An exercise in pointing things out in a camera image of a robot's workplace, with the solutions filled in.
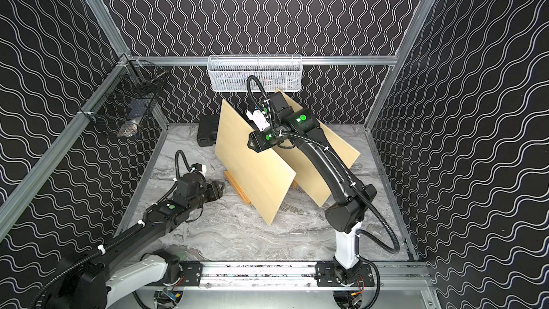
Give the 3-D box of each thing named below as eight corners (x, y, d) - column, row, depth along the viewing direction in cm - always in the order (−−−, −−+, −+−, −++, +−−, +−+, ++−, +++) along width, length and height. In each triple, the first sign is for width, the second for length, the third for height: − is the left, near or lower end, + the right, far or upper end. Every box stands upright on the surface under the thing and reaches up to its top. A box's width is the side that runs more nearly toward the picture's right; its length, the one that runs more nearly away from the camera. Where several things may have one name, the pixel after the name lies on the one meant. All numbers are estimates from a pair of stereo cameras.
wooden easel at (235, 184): (247, 207, 92) (245, 201, 87) (226, 178, 101) (223, 171, 96) (251, 205, 93) (250, 198, 88) (229, 176, 102) (227, 169, 97)
